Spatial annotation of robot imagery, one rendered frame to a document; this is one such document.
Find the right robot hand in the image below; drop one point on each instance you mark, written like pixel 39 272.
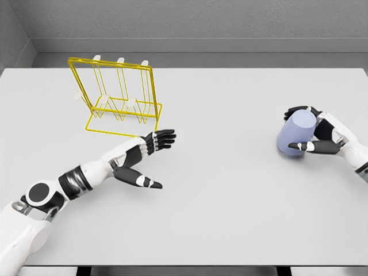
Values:
pixel 326 135

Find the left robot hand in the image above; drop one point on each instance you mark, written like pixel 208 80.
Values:
pixel 130 155

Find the lavender blue cup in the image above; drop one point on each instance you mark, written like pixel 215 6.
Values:
pixel 296 132

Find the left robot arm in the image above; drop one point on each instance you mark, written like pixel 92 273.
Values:
pixel 43 198

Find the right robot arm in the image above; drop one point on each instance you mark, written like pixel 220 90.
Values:
pixel 355 149

